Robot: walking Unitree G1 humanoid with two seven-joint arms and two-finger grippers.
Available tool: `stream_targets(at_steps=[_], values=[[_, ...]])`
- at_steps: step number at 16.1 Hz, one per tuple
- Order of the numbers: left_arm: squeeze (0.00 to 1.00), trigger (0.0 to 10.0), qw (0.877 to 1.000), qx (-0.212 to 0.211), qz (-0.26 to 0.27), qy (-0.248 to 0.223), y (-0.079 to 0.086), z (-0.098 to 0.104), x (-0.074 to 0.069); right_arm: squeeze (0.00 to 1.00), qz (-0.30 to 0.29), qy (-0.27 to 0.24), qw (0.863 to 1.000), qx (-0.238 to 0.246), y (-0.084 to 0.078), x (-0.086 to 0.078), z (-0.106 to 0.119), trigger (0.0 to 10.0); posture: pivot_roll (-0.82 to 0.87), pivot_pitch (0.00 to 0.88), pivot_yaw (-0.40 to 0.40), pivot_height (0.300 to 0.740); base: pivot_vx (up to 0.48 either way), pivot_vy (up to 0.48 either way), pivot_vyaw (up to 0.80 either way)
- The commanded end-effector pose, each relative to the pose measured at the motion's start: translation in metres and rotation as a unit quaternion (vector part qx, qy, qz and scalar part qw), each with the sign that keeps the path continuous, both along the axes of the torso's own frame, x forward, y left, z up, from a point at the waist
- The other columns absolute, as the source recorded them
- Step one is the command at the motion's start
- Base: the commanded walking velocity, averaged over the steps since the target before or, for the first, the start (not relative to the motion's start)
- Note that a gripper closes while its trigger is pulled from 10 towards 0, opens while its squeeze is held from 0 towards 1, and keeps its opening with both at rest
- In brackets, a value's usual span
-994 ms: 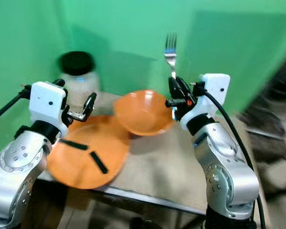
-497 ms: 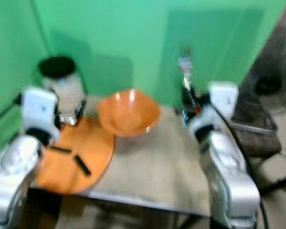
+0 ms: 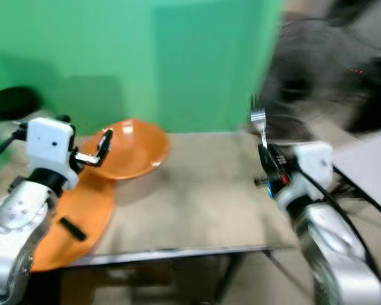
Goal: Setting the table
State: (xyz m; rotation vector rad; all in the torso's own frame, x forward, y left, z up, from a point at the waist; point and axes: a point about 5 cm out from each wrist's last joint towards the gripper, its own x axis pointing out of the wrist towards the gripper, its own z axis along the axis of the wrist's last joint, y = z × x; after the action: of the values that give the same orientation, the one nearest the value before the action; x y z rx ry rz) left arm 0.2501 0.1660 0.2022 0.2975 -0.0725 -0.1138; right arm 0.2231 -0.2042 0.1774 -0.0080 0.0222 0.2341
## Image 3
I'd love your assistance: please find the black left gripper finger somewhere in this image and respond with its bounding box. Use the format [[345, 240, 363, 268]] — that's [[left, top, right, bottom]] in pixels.
[[97, 128, 114, 160]]

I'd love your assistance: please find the orange bowl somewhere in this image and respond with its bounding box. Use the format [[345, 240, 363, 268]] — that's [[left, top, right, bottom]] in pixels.
[[79, 118, 170, 180]]

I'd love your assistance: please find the silver metal fork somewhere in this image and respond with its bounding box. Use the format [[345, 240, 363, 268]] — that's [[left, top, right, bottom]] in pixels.
[[250, 95, 269, 151]]

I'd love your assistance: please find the orange plate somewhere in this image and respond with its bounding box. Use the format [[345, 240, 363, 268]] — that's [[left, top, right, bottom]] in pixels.
[[20, 170, 116, 273]]

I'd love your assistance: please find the small black bar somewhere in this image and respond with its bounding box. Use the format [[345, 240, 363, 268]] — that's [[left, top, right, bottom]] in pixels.
[[58, 217, 88, 242]]

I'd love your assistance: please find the beige table with metal legs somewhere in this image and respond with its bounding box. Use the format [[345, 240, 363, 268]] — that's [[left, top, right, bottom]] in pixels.
[[0, 130, 299, 304]]

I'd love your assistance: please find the clear jar with black lid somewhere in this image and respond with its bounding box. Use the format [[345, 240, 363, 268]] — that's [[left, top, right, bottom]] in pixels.
[[0, 86, 44, 151]]

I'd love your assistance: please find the green backdrop screen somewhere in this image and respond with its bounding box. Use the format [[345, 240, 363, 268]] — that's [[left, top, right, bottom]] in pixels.
[[0, 0, 285, 182]]

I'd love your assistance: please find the black machine with red lights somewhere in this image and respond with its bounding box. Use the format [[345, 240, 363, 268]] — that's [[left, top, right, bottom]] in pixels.
[[340, 56, 381, 133]]

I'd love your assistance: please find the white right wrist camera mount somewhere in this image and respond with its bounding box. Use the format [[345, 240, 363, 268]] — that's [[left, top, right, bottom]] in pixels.
[[274, 140, 335, 212]]

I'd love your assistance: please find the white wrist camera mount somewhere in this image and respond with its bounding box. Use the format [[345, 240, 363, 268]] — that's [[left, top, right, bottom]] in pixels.
[[25, 117, 77, 177], [274, 140, 335, 212]]

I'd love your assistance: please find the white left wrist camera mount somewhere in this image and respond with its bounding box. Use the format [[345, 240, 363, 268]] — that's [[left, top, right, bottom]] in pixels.
[[25, 117, 77, 177]]

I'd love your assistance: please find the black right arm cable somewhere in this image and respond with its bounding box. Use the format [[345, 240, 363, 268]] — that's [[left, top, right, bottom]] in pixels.
[[291, 162, 378, 274]]

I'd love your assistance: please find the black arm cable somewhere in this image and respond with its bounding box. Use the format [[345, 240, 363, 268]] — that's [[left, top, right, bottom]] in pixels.
[[291, 162, 378, 274], [0, 129, 27, 165]]

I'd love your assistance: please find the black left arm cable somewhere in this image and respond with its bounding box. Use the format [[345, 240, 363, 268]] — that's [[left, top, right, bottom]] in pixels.
[[0, 129, 27, 165]]

